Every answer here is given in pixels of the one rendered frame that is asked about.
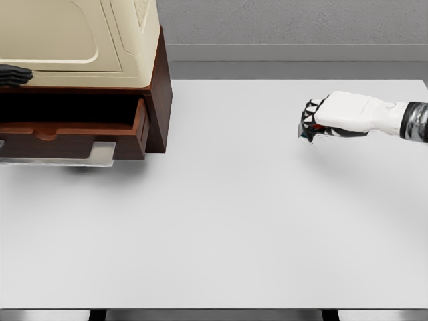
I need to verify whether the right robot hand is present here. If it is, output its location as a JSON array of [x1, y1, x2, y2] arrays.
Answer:
[[299, 90, 375, 142]]

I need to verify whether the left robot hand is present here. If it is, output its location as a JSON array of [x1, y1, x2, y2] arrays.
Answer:
[[0, 64, 35, 89]]

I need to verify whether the small grey switch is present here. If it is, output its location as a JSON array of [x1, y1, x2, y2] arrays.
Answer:
[[297, 122, 326, 140]]

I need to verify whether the brown wooden drawer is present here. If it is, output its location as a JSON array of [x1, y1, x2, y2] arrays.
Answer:
[[0, 96, 150, 168]]

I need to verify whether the brown cabinet with cream top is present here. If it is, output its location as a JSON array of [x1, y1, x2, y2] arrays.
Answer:
[[0, 0, 173, 154]]

